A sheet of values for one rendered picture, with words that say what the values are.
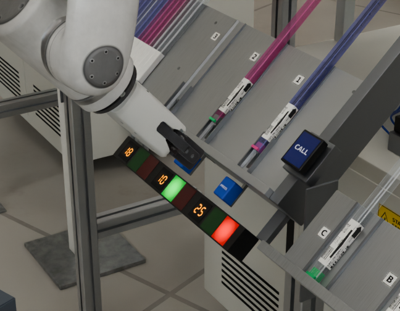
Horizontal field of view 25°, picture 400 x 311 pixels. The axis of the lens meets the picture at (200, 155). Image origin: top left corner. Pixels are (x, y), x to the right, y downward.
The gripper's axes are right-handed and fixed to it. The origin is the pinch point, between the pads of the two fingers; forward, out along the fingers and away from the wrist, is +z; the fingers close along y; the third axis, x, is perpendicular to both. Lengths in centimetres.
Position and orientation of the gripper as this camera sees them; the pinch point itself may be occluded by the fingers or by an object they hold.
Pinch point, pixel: (186, 151)
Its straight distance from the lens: 116.9
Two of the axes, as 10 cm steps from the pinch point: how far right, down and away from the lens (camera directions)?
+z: 5.8, 5.1, 6.4
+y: 5.2, 3.7, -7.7
